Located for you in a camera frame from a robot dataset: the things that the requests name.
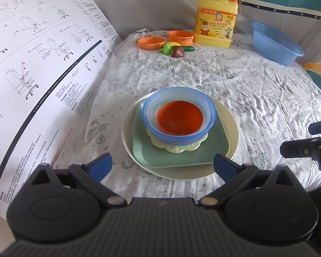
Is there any blue plastic basin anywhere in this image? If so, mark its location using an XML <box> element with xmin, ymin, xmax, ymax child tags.
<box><xmin>251</xmin><ymin>22</ymin><xmax>305</xmax><ymax>66</ymax></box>

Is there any yellow detergent bottle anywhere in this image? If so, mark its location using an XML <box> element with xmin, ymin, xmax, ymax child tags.
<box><xmin>194</xmin><ymin>0</ymin><xmax>240</xmax><ymax>49</ymax></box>

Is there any grey teal star-trimmed bedding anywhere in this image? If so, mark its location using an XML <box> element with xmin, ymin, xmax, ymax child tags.
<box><xmin>77</xmin><ymin>0</ymin><xmax>321</xmax><ymax>65</ymax></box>

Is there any green square plate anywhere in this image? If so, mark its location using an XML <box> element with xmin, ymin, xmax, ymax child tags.
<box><xmin>132</xmin><ymin>98</ymin><xmax>230</xmax><ymax>169</ymax></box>

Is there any blue transparent bowl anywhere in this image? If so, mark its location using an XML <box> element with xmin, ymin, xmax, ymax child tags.
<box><xmin>142</xmin><ymin>87</ymin><xmax>217</xmax><ymax>147</ymax></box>

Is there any orange toy pot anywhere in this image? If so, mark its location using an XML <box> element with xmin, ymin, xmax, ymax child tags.
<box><xmin>168</xmin><ymin>30</ymin><xmax>195</xmax><ymax>46</ymax></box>

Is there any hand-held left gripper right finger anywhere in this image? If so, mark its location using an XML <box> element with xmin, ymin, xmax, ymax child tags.
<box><xmin>197</xmin><ymin>154</ymin><xmax>297</xmax><ymax>209</ymax></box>

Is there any small orange bowl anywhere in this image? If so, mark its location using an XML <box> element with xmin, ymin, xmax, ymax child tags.
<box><xmin>156</xmin><ymin>100</ymin><xmax>204</xmax><ymax>136</ymax></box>

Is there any teal yellow striped cloth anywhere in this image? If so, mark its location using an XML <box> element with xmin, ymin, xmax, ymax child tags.
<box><xmin>302</xmin><ymin>61</ymin><xmax>321</xmax><ymax>94</ymax></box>

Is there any orange toy pan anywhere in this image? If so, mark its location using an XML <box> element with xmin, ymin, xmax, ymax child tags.
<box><xmin>138</xmin><ymin>36</ymin><xmax>166</xmax><ymax>50</ymax></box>

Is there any cream round plate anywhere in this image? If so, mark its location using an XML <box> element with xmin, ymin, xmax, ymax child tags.
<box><xmin>121</xmin><ymin>91</ymin><xmax>240</xmax><ymax>180</ymax></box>

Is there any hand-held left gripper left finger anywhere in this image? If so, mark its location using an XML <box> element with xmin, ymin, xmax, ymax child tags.
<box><xmin>28</xmin><ymin>153</ymin><xmax>128</xmax><ymax>209</ymax></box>

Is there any white cat-print cloth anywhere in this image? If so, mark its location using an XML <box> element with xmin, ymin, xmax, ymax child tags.
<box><xmin>49</xmin><ymin>28</ymin><xmax>321</xmax><ymax>206</ymax></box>

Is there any yellow scalloped plate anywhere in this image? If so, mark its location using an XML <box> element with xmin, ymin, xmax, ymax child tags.
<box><xmin>146</xmin><ymin>127</ymin><xmax>210</xmax><ymax>154</ymax></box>

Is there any clear white bowl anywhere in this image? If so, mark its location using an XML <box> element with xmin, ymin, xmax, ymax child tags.
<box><xmin>146</xmin><ymin>90</ymin><xmax>213</xmax><ymax>129</ymax></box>

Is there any white instruction sheet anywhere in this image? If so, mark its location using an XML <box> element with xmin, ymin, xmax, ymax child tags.
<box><xmin>0</xmin><ymin>0</ymin><xmax>123</xmax><ymax>220</ymax></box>

